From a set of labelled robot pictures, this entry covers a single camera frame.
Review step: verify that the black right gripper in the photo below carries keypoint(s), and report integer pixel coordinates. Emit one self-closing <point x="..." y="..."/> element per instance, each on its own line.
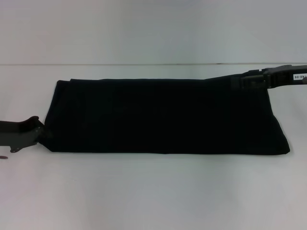
<point x="285" y="76"/>

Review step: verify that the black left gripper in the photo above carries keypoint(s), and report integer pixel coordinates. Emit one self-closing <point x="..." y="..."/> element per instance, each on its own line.
<point x="19" y="134"/>

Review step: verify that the black shirt with FREE print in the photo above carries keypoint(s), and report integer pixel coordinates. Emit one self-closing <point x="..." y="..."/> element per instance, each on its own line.
<point x="168" y="115"/>

